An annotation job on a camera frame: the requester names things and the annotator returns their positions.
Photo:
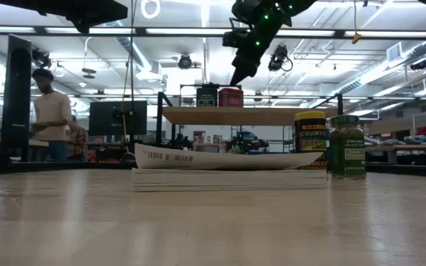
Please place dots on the yellow lid onion spice jar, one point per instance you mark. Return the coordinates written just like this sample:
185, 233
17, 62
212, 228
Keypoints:
311, 136

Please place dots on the wooden background workbench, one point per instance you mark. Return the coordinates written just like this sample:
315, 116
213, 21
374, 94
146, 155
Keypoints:
412, 147

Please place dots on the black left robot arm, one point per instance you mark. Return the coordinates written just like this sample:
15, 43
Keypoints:
94, 13

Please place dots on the wooden shelf black metal frame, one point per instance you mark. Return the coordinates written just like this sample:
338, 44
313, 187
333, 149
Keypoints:
242, 116

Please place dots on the black ceiling mounted device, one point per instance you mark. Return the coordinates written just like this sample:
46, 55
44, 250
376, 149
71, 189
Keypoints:
41, 59
185, 62
277, 57

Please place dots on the person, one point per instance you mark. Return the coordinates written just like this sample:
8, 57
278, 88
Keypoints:
78, 138
52, 111

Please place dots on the blue grey padded bundle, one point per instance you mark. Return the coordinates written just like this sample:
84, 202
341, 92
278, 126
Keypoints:
381, 141
420, 140

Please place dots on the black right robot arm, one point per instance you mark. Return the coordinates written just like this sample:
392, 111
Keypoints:
272, 18

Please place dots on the dark green pepper tin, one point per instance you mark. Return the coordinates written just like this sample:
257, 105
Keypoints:
206, 98

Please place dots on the black paperback book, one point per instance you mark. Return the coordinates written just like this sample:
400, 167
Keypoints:
228, 181

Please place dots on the red lid patterned spice tin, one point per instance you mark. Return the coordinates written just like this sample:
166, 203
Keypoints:
230, 98

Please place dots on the green lid herb spice jar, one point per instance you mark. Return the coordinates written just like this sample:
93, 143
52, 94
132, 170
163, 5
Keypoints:
348, 155

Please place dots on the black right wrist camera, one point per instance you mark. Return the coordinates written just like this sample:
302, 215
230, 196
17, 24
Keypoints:
235, 37

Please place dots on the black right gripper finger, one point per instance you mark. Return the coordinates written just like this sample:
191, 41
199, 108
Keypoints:
239, 77

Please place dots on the black background robot arm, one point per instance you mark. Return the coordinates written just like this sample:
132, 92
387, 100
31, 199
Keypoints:
242, 142

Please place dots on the black monitor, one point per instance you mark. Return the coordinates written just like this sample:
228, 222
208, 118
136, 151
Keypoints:
117, 118

